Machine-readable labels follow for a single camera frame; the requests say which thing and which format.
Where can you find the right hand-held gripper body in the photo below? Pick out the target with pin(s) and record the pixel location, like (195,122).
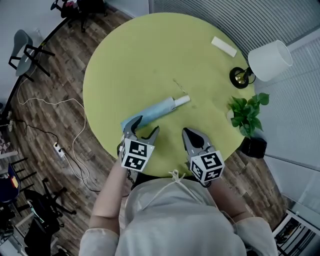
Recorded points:
(206,165)

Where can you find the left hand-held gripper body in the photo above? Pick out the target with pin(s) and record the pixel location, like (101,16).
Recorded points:
(136,156)

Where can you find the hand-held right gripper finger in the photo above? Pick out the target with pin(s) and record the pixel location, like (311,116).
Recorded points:
(186,142)
(203,138)

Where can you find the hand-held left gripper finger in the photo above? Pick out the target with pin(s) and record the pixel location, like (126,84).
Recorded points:
(152,137)
(130,126)

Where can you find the light blue umbrella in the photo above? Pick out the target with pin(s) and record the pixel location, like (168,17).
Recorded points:
(155,111)

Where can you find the person's left forearm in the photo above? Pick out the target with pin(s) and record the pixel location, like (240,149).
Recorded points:
(107,197)

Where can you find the person's right forearm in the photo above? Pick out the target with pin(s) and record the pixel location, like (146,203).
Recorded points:
(227,200)

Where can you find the green potted plant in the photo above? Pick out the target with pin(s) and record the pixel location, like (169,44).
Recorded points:
(246,112)

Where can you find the round table with green cloth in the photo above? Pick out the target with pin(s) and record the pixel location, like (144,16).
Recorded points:
(140,62)

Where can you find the person's white shirt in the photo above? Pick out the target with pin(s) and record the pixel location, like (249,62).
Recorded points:
(180,225)

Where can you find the flat white box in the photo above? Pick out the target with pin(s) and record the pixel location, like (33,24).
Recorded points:
(223,46)

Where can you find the white shade table lamp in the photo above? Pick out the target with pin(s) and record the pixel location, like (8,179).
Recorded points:
(268,61)

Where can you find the black swivel chair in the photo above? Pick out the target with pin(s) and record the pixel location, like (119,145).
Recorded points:
(45,212)

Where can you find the black office chair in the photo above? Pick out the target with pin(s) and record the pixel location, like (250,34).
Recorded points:
(80,10)

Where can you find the grey folding chair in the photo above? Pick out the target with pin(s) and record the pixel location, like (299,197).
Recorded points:
(23,57)

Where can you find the blue stool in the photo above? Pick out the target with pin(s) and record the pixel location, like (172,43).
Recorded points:
(11,182)

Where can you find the pink item on office chair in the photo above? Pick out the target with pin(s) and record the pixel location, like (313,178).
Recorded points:
(71,2)

